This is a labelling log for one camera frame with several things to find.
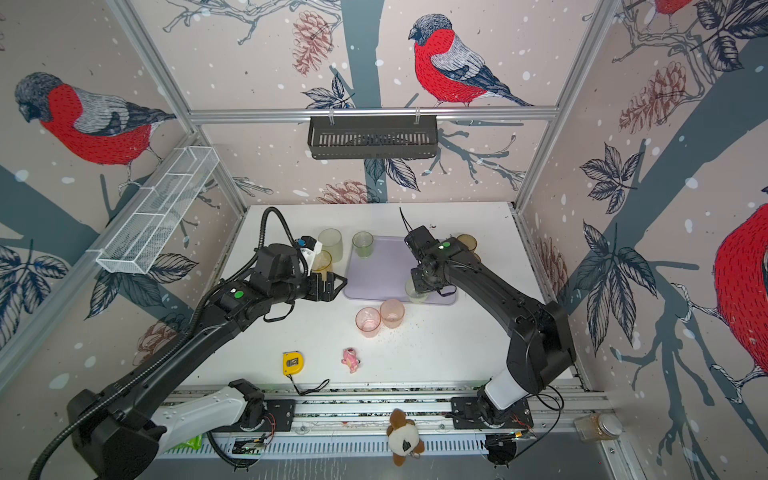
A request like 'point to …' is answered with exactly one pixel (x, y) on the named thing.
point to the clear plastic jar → (598, 427)
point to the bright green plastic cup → (362, 242)
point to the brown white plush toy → (403, 437)
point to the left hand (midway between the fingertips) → (333, 279)
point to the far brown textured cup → (468, 240)
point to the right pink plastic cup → (392, 313)
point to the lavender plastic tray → (385, 273)
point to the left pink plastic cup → (368, 320)
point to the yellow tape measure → (292, 362)
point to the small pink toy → (350, 358)
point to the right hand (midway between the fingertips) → (424, 286)
